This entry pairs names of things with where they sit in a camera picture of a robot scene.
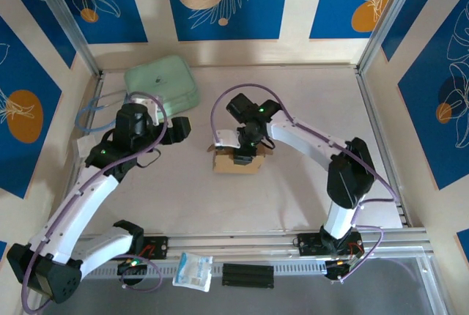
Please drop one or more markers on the brown cardboard paper box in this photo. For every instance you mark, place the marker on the brown cardboard paper box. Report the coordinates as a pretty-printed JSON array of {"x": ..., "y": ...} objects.
[{"x": 223, "y": 165}]

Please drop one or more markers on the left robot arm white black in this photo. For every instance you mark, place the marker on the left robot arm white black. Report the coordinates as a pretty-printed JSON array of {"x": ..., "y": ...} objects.
[{"x": 84, "y": 205}]

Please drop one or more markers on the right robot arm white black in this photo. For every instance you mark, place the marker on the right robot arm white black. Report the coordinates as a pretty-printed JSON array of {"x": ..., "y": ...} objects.
[{"x": 348, "y": 176}]

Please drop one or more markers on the small white paper tag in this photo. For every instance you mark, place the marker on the small white paper tag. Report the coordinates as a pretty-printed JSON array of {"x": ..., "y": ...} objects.
[{"x": 83, "y": 145}]

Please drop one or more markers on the mint green zip pouch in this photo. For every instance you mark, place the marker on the mint green zip pouch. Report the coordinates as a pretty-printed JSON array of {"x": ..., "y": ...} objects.
[{"x": 161, "y": 77}]

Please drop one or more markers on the black ridged block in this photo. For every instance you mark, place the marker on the black ridged block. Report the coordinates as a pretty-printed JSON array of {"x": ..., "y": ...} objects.
[{"x": 248, "y": 275}]

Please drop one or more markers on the white blue wipes packet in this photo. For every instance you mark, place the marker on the white blue wipes packet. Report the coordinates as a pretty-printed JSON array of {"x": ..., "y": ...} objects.
[{"x": 192, "y": 271}]

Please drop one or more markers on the aluminium table side rail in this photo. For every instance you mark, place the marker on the aluminium table side rail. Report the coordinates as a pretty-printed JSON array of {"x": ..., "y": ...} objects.
[
  {"x": 373, "y": 117},
  {"x": 96, "y": 86}
]

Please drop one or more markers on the aluminium frame cross rail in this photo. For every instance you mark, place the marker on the aluminium frame cross rail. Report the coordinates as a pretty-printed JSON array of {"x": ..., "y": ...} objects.
[{"x": 234, "y": 243}]

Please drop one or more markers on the blue floral wall poster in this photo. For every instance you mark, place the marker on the blue floral wall poster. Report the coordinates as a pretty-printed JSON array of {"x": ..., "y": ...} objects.
[
  {"x": 256, "y": 18},
  {"x": 22, "y": 73},
  {"x": 432, "y": 139},
  {"x": 124, "y": 25},
  {"x": 329, "y": 7}
]

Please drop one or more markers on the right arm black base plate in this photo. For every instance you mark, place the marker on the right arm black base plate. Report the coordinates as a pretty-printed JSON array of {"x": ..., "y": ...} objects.
[{"x": 309, "y": 244}]

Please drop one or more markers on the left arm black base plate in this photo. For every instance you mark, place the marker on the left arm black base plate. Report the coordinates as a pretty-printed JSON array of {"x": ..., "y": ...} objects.
[{"x": 157, "y": 247}]

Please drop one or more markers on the aluminium frame post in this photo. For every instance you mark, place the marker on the aluminium frame post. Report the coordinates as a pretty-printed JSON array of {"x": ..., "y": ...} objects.
[
  {"x": 389, "y": 18},
  {"x": 66, "y": 18}
]

